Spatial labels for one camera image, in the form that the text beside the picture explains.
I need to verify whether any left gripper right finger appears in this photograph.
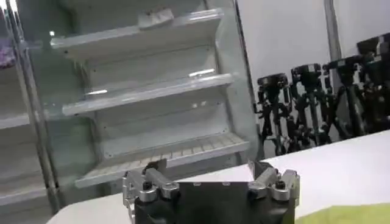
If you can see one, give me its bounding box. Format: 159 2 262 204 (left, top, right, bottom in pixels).
247 160 302 202

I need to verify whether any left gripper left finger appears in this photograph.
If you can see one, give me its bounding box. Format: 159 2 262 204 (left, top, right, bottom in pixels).
121 159 180 208

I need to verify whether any green shirt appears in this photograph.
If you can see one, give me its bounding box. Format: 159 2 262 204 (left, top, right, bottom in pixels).
294 203 390 224

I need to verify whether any large white table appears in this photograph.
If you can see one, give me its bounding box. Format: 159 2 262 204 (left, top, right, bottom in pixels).
45 129 390 224

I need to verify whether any open white shelf unit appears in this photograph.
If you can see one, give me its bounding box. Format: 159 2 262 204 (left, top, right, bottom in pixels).
50 0 260 190

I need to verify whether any glass-sided shelf unit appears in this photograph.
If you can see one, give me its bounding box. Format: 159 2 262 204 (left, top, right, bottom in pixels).
0 0 63 215

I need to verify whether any black tripod with camera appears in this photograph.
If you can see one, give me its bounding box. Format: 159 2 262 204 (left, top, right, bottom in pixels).
355 32 390 135
322 54 368 141
253 72 294 156
289 62 333 150

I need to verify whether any grey vertical wall trunking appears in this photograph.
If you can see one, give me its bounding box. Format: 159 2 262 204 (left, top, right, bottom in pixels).
323 0 344 89

